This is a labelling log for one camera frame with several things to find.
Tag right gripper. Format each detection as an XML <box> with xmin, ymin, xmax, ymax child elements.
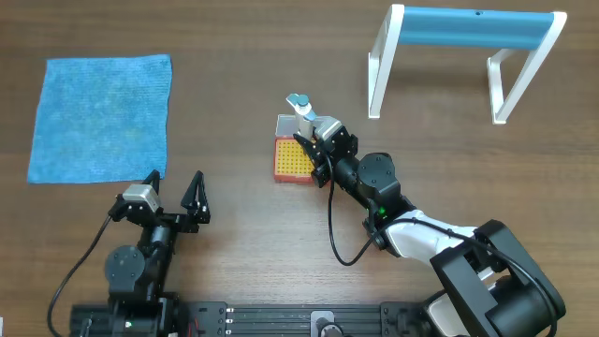
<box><xmin>292</xmin><ymin>125</ymin><xmax>359</xmax><ymax>189</ymax></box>

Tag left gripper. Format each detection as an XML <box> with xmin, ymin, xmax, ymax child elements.
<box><xmin>109</xmin><ymin>168</ymin><xmax>212</xmax><ymax>235</ymax></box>

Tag red and yellow tip box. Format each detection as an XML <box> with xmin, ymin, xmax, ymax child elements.
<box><xmin>272</xmin><ymin>114</ymin><xmax>329</xmax><ymax>184</ymax></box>

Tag blue cloth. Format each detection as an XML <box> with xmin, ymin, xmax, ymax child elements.
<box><xmin>26</xmin><ymin>53</ymin><xmax>173</xmax><ymax>185</ymax></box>

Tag white and blue stand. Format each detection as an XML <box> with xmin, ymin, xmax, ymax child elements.
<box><xmin>367</xmin><ymin>3</ymin><xmax>568</xmax><ymax>125</ymax></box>

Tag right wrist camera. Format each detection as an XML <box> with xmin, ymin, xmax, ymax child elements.
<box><xmin>314</xmin><ymin>115</ymin><xmax>344</xmax><ymax>142</ymax></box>

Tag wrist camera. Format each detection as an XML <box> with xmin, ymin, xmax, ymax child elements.
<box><xmin>122</xmin><ymin>183</ymin><xmax>163</xmax><ymax>213</ymax></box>
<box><xmin>314</xmin><ymin>115</ymin><xmax>344</xmax><ymax>142</ymax></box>

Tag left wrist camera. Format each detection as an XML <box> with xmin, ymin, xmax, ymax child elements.
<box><xmin>122</xmin><ymin>183</ymin><xmax>163</xmax><ymax>213</ymax></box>

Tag mounting rail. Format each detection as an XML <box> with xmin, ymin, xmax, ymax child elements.
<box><xmin>69</xmin><ymin>301</ymin><xmax>431</xmax><ymax>337</ymax></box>

